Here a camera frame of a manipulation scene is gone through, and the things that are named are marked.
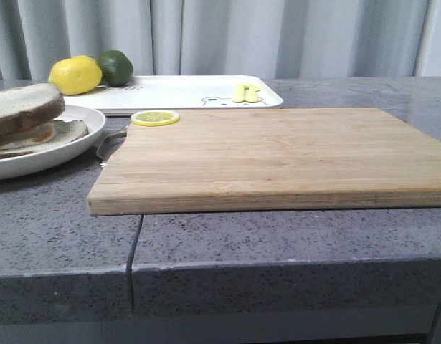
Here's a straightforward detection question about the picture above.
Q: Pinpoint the fried egg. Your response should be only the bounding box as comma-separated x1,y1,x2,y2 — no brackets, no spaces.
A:
0,121,55,150

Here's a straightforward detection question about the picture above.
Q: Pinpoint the bread slice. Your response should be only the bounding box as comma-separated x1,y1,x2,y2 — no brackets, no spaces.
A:
0,120,89,160
0,83,65,137

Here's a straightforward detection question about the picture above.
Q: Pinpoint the white round plate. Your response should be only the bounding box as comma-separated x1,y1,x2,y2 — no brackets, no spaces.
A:
0,105,106,180

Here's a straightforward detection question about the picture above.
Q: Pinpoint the white bear-print tray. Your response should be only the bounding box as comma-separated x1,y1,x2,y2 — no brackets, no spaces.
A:
65,75,283,116

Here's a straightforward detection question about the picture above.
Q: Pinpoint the wooden cutting board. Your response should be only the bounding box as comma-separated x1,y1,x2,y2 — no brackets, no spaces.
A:
87,108,441,216

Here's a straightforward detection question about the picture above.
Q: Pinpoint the yellow plastic fork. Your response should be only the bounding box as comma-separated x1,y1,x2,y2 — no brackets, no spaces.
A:
231,83,245,103

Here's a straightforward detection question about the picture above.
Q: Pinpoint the yellow plastic knife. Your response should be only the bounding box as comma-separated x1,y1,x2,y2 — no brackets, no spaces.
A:
244,84,261,103

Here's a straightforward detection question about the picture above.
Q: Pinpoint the lemon slice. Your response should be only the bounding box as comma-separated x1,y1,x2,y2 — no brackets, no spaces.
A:
131,110,180,127

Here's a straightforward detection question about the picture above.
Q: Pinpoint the grey pleated curtain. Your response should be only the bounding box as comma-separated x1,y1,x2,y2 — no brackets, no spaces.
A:
0,1,441,80

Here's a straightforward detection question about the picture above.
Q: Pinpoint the green lime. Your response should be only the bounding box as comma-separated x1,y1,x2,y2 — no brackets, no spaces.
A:
98,50,133,87

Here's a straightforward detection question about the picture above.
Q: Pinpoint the yellow lemon front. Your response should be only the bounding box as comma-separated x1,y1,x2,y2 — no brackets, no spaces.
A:
48,55,102,95

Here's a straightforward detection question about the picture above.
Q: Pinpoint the metal cutting board handle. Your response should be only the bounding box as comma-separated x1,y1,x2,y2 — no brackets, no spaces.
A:
95,125,129,167

